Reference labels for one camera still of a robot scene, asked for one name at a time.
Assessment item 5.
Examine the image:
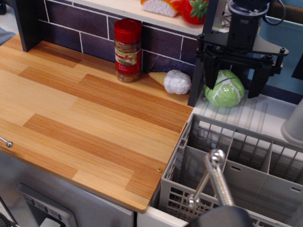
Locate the toy salmon sushi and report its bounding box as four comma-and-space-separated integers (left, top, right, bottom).
140, 0, 182, 17

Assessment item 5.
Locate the grey plastic drying rack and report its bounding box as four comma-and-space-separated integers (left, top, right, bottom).
159, 114, 303, 227

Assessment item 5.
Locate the dark grey shelf frame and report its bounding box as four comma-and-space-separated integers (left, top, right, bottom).
13, 0, 42, 52

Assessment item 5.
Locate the grey toy dishwasher panel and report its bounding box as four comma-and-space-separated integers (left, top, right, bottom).
0, 153, 134, 227

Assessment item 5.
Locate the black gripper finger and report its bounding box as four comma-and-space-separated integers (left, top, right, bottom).
204, 54, 219, 89
248, 65, 271, 98

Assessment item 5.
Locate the green toy cabbage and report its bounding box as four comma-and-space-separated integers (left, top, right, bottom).
204, 70, 245, 107

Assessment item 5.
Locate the red toy strawberry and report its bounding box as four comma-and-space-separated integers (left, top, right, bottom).
180, 0, 209, 25

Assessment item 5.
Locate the red lid spice jar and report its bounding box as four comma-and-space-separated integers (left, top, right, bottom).
114, 19, 142, 83

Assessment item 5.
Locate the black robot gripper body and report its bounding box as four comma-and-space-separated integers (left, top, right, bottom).
196, 34, 289, 74

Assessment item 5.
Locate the white toy ice cream cone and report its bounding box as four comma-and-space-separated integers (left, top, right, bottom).
148, 70, 191, 95

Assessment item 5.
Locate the small chrome knob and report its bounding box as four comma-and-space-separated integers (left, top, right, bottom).
0, 137, 13, 148

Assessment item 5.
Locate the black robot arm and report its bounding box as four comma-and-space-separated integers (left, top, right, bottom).
195, 0, 289, 98

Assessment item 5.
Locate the grey metal cup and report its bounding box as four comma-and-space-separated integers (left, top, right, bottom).
281, 100, 303, 147

